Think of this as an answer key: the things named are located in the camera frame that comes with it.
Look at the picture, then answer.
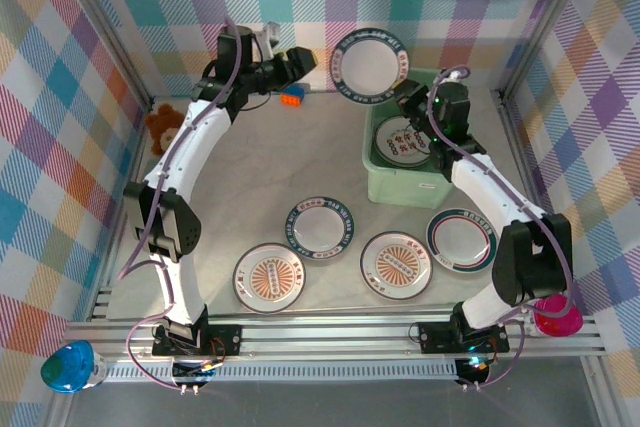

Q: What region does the aluminium side rail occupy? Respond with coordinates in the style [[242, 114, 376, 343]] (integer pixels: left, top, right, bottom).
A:
[[497, 89, 571, 298], [89, 96, 156, 321]]

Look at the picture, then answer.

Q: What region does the brown plush lion toy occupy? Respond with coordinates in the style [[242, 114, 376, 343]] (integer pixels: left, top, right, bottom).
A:
[[144, 102, 187, 158]]

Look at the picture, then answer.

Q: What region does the orange blue toy brick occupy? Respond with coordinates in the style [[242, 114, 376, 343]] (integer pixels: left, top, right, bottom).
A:
[[279, 82, 307, 108]]

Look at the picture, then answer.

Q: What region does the green plastic bin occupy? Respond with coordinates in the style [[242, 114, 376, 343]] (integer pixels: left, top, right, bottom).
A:
[[362, 68, 469, 209]]

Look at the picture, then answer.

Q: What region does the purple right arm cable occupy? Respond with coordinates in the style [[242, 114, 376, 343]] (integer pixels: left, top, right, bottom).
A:
[[432, 64, 576, 391]]

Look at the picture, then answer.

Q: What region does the pink dome button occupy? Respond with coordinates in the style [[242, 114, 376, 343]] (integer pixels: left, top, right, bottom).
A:
[[532, 294, 585, 338]]

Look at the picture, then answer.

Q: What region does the teal red rimmed plate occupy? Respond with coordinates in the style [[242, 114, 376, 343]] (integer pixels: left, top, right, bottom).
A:
[[425, 206, 500, 273]]

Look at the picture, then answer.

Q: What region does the white plate with coloured dots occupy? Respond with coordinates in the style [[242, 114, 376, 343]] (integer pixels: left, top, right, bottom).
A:
[[374, 115, 435, 170]]

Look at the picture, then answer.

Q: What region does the aluminium corner post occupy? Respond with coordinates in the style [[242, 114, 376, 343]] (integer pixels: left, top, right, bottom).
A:
[[502, 0, 599, 93], [49, 0, 154, 111]]

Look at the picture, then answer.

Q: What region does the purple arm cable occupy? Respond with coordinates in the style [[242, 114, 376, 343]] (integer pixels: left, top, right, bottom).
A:
[[432, 64, 576, 391], [117, 19, 251, 389]]

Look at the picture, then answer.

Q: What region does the grey slotted cable duct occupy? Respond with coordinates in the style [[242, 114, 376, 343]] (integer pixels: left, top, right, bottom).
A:
[[102, 359, 464, 384]]

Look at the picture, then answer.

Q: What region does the blue dome button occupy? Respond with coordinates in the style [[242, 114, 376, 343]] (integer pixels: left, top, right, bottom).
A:
[[39, 339, 109, 395]]

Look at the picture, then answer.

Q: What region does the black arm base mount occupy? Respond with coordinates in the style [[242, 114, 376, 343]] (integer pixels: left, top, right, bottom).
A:
[[151, 322, 245, 357], [417, 319, 511, 354]]

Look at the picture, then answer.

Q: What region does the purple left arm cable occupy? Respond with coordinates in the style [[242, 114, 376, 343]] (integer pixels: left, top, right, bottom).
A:
[[117, 19, 251, 389]]

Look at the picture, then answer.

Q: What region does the small black controller board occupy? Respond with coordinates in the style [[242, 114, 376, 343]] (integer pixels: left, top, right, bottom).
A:
[[454, 354, 494, 392], [171, 356, 221, 396]]

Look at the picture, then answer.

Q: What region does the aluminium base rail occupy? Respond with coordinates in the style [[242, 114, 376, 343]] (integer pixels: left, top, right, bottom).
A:
[[64, 314, 609, 363]]

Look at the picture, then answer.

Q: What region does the orange sunburst enamel plate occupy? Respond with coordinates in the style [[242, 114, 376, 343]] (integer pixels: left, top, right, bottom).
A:
[[232, 242, 307, 315], [359, 230, 434, 301]]

